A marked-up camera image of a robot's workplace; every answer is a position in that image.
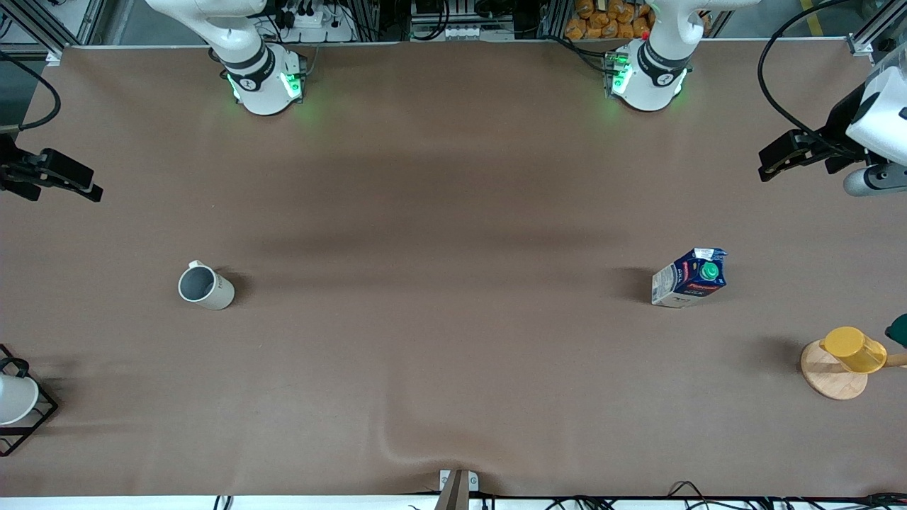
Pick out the round wooden cup stand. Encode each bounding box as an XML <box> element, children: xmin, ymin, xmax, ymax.
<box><xmin>800</xmin><ymin>339</ymin><xmax>907</xmax><ymax>402</ymax></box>

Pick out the black wire rack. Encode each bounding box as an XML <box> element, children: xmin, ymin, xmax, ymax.
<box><xmin>0</xmin><ymin>344</ymin><xmax>60</xmax><ymax>457</ymax></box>

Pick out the white ribbed cup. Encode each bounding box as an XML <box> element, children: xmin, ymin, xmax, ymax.
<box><xmin>177</xmin><ymin>259</ymin><xmax>236</xmax><ymax>311</ymax></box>

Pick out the yellow plastic cup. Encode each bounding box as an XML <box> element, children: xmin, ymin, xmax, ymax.
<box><xmin>819</xmin><ymin>326</ymin><xmax>889</xmax><ymax>375</ymax></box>

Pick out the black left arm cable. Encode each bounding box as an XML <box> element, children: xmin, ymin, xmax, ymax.
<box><xmin>756</xmin><ymin>0</ymin><xmax>855</xmax><ymax>146</ymax></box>

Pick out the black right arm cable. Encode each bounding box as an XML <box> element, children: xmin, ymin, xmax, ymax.
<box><xmin>0</xmin><ymin>50</ymin><xmax>63</xmax><ymax>134</ymax></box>

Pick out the pile of orange items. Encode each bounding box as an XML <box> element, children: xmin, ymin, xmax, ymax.
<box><xmin>564</xmin><ymin>0</ymin><xmax>654</xmax><ymax>41</ymax></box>

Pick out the white power strip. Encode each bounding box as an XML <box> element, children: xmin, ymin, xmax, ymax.
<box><xmin>272</xmin><ymin>0</ymin><xmax>356</xmax><ymax>44</ymax></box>

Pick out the grey metal camera bracket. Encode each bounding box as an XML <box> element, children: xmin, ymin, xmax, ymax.
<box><xmin>434</xmin><ymin>468</ymin><xmax>480</xmax><ymax>510</ymax></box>

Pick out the blue white milk carton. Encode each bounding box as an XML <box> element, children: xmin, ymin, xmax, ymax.
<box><xmin>650</xmin><ymin>246</ymin><xmax>728</xmax><ymax>309</ymax></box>

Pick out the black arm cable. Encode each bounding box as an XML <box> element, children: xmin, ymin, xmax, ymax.
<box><xmin>0</xmin><ymin>50</ymin><xmax>63</xmax><ymax>134</ymax></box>
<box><xmin>756</xmin><ymin>0</ymin><xmax>855</xmax><ymax>146</ymax></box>

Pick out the aluminium frame post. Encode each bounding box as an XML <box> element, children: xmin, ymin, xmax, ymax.
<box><xmin>846</xmin><ymin>0</ymin><xmax>907</xmax><ymax>57</ymax></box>
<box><xmin>0</xmin><ymin>0</ymin><xmax>108</xmax><ymax>59</ymax></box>

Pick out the white mug in rack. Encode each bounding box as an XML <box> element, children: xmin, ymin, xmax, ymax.
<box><xmin>0</xmin><ymin>373</ymin><xmax>40</xmax><ymax>426</ymax></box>

